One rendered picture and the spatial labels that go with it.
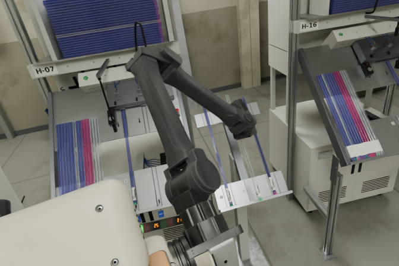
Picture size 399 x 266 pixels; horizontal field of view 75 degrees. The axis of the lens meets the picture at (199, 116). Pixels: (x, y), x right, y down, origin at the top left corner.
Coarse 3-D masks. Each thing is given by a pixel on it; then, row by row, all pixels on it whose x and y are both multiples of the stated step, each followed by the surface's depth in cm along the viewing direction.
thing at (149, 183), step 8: (152, 168) 129; (160, 168) 129; (112, 176) 127; (120, 176) 127; (128, 176) 127; (136, 176) 128; (144, 176) 128; (152, 176) 128; (160, 176) 128; (128, 184) 126; (136, 184) 126; (144, 184) 126; (152, 184) 127; (160, 184) 127; (56, 192) 124; (136, 192) 125; (144, 192) 125; (152, 192) 125; (160, 192) 125; (144, 200) 124; (152, 200) 124; (160, 200) 124; (168, 200) 124; (144, 208) 123
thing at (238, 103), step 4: (236, 100) 103; (240, 100) 103; (232, 104) 102; (236, 104) 101; (240, 104) 102; (244, 104) 103; (240, 108) 101; (244, 108) 102; (244, 116) 94; (248, 116) 95; (248, 120) 93; (252, 120) 96; (232, 132) 97
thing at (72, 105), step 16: (64, 96) 140; (80, 96) 140; (96, 96) 141; (176, 96) 142; (64, 112) 137; (80, 112) 137; (96, 112) 138; (128, 112) 138; (144, 112) 139; (112, 128) 135; (128, 128) 135; (144, 128) 136
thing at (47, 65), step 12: (36, 0) 118; (36, 12) 118; (168, 12) 128; (48, 24) 126; (168, 24) 130; (48, 36) 123; (168, 36) 137; (48, 48) 125; (132, 48) 133; (48, 60) 132; (60, 60) 129; (36, 72) 133; (48, 72) 134; (144, 156) 178; (144, 168) 168
